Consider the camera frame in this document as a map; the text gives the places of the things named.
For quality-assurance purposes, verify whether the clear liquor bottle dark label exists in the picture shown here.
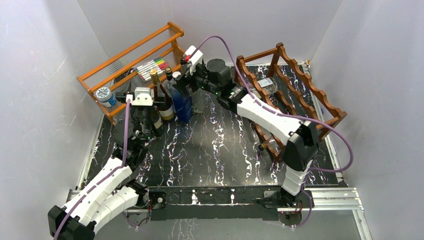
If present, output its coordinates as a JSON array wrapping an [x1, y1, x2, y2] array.
[[164, 67, 176, 98]]

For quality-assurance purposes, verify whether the pack of coloured markers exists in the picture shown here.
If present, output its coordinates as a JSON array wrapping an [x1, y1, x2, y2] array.
[[135, 56, 169, 82]]

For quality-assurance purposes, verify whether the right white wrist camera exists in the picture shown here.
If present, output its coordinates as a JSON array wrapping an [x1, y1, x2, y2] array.
[[183, 45, 203, 74]]

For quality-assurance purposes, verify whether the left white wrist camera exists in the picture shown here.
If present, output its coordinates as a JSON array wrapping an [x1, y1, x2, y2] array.
[[124, 87, 154, 107]]

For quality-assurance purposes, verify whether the blue label clear bottle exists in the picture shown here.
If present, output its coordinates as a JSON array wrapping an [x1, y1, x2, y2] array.
[[168, 71, 193, 123]]

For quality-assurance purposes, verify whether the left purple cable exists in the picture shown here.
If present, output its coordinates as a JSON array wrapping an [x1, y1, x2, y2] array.
[[52, 99, 132, 240]]

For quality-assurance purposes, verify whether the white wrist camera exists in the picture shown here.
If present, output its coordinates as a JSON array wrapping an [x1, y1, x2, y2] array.
[[183, 45, 203, 74], [124, 87, 154, 107]]

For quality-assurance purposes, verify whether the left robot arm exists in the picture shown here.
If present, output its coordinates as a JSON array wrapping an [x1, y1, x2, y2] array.
[[47, 97, 154, 240]]

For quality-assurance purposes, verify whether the orange wooden shelf rack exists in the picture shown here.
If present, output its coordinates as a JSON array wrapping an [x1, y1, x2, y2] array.
[[76, 21, 184, 125]]

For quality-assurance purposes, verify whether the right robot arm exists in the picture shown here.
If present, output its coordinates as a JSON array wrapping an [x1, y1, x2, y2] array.
[[173, 56, 319, 207]]

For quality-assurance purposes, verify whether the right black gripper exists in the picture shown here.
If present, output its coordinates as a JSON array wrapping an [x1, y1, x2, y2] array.
[[172, 61, 221, 99]]

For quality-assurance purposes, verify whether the clear glass bottle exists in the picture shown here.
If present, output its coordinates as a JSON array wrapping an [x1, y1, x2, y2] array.
[[191, 88, 206, 114]]

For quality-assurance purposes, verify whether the brown wooden wine rack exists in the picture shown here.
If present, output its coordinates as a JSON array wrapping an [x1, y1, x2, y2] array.
[[235, 42, 348, 163]]

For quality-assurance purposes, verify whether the lower clear bottle in rack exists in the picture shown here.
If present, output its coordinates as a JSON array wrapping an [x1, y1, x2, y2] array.
[[248, 77, 278, 99]]

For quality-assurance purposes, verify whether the red wine bottle gold cap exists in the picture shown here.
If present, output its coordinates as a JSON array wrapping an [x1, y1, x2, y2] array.
[[149, 68, 175, 122]]

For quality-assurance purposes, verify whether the dark wine bottle silver cap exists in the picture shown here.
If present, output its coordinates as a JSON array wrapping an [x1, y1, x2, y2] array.
[[180, 58, 188, 74]]

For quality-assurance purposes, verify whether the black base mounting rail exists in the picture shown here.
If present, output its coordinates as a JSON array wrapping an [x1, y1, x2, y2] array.
[[126, 185, 315, 223]]

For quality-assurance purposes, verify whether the green wine bottle white label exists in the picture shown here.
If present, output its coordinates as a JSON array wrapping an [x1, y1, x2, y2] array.
[[150, 105, 164, 137]]

